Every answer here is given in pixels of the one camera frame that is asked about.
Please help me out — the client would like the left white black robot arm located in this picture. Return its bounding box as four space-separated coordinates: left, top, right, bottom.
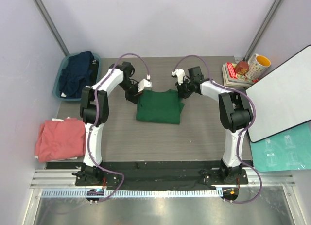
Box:
76 62 139 186

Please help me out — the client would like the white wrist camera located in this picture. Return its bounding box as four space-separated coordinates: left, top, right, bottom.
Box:
138 74 153 93
171 69 186 85

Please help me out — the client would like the purple cable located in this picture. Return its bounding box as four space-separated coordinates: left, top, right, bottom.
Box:
72 53 151 203
172 54 262 204

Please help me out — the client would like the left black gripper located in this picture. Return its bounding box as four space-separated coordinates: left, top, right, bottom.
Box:
118 80 143 105

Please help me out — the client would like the left aluminium frame post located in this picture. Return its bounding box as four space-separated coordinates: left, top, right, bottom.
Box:
33 0 70 56

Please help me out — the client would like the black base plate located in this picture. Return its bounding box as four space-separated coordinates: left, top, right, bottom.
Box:
46 161 249 191

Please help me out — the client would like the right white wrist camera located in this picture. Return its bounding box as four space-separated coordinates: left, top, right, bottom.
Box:
171 69 186 85

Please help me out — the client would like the aluminium frame post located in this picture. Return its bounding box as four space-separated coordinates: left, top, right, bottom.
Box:
33 0 70 56
242 0 284 61

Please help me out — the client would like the teal folding board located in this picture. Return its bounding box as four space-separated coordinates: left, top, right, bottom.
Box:
250 123 311 172

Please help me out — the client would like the white mug yellow inside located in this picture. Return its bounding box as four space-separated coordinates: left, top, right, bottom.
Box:
245 53 271 80

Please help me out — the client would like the right aluminium frame post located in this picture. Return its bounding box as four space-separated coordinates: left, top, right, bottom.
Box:
242 0 284 61

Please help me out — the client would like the red small box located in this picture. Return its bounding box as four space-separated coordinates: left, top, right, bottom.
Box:
235 61 249 75

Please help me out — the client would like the pink folded t shirt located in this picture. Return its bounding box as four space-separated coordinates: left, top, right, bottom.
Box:
35 118 86 163

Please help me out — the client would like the stack of books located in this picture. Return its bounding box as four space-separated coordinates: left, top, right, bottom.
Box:
222 62 259 88

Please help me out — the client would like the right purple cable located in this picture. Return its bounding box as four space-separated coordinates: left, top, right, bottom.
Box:
172 54 262 204

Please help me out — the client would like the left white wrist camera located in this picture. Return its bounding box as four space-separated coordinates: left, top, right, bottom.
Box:
138 74 153 93

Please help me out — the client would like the teal plastic basket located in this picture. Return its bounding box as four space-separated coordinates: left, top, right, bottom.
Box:
52 52 102 103

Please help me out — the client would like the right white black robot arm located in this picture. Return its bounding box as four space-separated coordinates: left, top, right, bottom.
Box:
171 67 254 184

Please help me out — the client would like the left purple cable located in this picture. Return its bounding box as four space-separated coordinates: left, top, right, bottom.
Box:
72 53 151 203

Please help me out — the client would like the aluminium rail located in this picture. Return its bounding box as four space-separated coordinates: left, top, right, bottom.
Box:
30 168 295 189

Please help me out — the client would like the green t shirt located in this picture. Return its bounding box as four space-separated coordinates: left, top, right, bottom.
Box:
136 89 184 125

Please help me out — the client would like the slotted cable duct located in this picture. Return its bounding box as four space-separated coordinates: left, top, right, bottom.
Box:
41 188 223 199

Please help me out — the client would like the navy blue t shirt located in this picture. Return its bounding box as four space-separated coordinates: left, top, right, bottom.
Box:
58 51 101 99

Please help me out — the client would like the white board black rim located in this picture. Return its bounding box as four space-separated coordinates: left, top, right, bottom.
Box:
246 45 311 142

